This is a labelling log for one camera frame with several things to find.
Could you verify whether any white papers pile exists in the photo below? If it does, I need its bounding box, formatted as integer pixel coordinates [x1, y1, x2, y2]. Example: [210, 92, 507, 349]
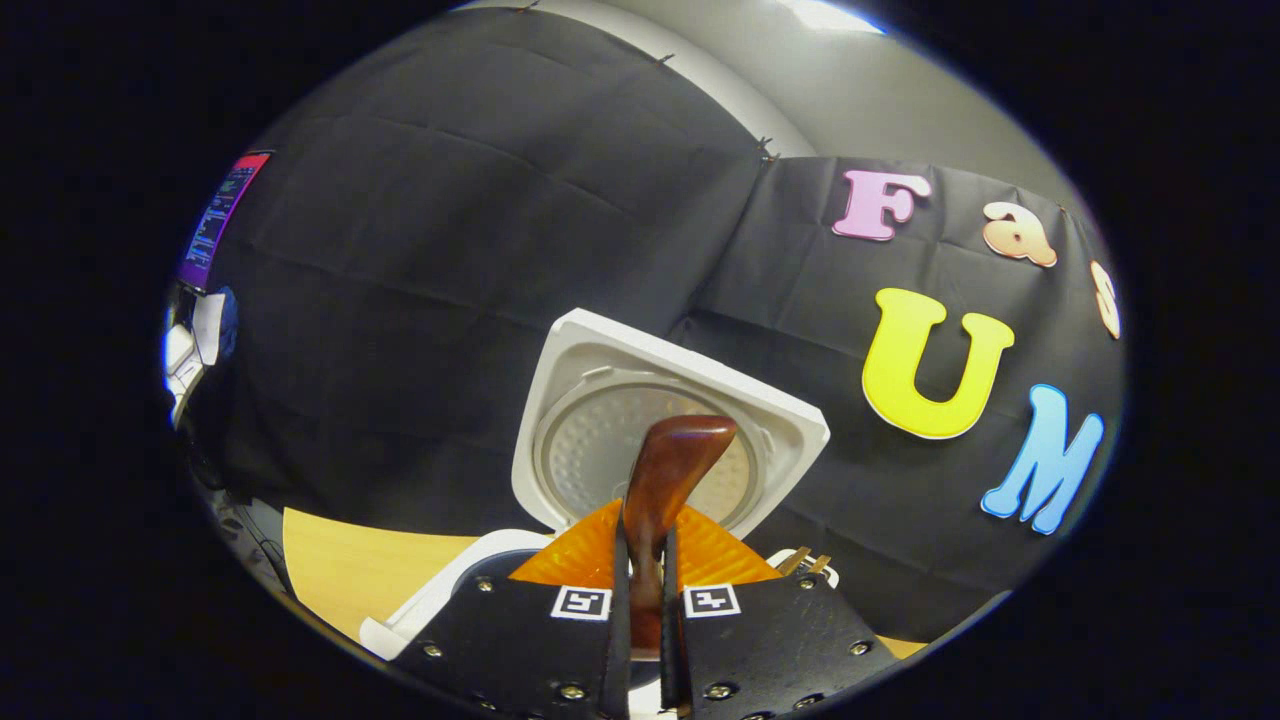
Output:
[163, 288, 239, 426]

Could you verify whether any white rice cooker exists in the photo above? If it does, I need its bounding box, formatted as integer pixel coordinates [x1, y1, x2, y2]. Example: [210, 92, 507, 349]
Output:
[360, 308, 831, 663]

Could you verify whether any brown wooden spoon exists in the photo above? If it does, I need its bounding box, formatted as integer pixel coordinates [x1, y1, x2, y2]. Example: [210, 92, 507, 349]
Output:
[620, 415, 739, 656]

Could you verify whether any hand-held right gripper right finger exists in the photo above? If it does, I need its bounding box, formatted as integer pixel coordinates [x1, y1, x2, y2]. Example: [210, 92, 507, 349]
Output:
[660, 505, 901, 720]

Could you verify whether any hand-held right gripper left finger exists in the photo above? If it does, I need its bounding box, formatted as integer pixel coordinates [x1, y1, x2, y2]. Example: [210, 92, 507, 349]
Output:
[390, 498, 633, 720]

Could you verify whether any computer monitor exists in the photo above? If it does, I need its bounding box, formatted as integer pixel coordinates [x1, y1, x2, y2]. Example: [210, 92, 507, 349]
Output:
[178, 150, 274, 294]

